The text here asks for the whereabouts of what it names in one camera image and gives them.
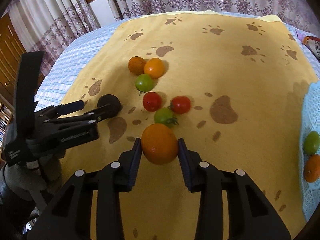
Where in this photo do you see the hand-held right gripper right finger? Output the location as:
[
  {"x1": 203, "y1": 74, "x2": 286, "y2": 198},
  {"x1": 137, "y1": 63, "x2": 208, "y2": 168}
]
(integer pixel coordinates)
[{"x1": 178, "y1": 138, "x2": 292, "y2": 240}]

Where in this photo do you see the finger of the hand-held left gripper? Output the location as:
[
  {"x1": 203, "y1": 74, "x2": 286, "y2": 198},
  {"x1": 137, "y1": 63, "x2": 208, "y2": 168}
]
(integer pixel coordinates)
[
  {"x1": 45, "y1": 105, "x2": 113, "y2": 133},
  {"x1": 35, "y1": 100, "x2": 85, "y2": 120}
]

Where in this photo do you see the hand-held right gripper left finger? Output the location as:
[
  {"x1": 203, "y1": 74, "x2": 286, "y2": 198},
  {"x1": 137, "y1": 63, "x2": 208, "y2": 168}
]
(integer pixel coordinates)
[{"x1": 26, "y1": 138, "x2": 142, "y2": 240}]

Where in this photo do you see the dark brown round fruit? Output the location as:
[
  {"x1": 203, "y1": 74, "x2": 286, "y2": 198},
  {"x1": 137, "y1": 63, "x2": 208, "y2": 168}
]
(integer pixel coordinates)
[{"x1": 97, "y1": 94, "x2": 122, "y2": 117}]

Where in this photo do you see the large orange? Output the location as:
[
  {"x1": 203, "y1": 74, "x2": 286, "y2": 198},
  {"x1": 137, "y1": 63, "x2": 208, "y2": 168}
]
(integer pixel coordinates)
[{"x1": 141, "y1": 123, "x2": 179, "y2": 165}]

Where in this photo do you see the dull dark orange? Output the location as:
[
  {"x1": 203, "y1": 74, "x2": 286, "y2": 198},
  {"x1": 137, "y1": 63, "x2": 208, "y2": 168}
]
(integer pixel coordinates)
[{"x1": 128, "y1": 56, "x2": 147, "y2": 75}]

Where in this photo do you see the bright small orange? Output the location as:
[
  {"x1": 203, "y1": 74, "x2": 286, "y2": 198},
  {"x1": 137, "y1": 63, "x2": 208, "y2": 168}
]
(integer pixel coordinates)
[{"x1": 144, "y1": 58, "x2": 165, "y2": 79}]

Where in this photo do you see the light blue lace cloth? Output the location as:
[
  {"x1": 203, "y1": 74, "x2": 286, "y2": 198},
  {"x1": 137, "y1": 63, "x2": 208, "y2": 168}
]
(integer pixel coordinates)
[{"x1": 299, "y1": 80, "x2": 320, "y2": 220}]

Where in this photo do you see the person's left hand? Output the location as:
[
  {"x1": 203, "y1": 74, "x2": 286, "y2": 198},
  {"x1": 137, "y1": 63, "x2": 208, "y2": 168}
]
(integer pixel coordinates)
[{"x1": 0, "y1": 140, "x2": 63, "y2": 200}]

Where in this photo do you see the blue checked bedsheet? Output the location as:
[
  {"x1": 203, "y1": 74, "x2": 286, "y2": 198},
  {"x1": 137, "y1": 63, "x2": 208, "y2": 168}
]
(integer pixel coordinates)
[{"x1": 34, "y1": 17, "x2": 304, "y2": 110}]

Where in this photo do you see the green tomato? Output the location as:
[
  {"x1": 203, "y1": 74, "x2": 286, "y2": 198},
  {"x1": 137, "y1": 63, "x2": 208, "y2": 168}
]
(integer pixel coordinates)
[
  {"x1": 303, "y1": 131, "x2": 320, "y2": 155},
  {"x1": 135, "y1": 74, "x2": 154, "y2": 92},
  {"x1": 154, "y1": 107, "x2": 178, "y2": 128}
]

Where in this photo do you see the red tomato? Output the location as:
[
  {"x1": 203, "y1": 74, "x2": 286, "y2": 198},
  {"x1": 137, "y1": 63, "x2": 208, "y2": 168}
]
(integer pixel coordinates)
[
  {"x1": 170, "y1": 96, "x2": 192, "y2": 114},
  {"x1": 143, "y1": 92, "x2": 162, "y2": 112}
]

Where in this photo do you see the bookshelf with books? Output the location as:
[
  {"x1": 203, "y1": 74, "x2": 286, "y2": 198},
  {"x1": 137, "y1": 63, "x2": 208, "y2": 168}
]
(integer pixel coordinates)
[{"x1": 0, "y1": 100, "x2": 14, "y2": 145}]

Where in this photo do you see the brown wooden door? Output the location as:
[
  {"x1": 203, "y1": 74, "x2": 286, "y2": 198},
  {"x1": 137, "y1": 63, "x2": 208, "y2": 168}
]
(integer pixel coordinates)
[{"x1": 0, "y1": 14, "x2": 45, "y2": 100}]

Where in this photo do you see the yellow paw print blanket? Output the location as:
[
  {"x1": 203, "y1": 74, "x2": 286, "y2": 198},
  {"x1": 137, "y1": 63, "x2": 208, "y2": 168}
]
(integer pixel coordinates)
[{"x1": 60, "y1": 11, "x2": 316, "y2": 240}]

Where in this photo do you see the colourful patterned cloth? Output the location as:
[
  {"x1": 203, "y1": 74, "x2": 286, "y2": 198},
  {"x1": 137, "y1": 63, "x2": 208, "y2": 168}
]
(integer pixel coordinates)
[{"x1": 301, "y1": 35, "x2": 320, "y2": 60}]

